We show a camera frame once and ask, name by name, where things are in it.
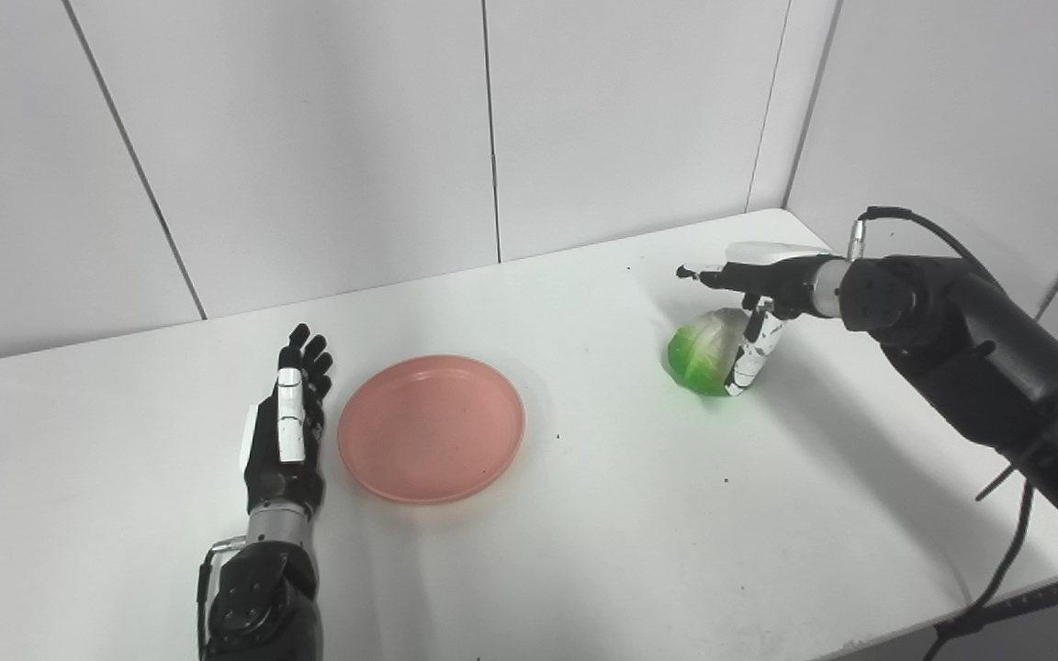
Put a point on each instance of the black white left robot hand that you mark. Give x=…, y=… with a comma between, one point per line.
x=264, y=459

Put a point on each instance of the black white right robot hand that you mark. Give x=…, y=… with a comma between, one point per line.
x=782, y=280

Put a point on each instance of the green white toy cabbage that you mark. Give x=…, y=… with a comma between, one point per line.
x=699, y=353

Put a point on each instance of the pink plate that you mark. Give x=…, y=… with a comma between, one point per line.
x=433, y=430

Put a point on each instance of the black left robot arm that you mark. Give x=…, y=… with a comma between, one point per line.
x=263, y=597

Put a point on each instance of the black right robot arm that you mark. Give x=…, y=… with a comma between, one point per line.
x=979, y=358

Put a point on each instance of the black zip tie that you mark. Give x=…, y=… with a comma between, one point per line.
x=996, y=482

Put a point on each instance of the black table bracket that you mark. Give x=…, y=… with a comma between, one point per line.
x=1020, y=601

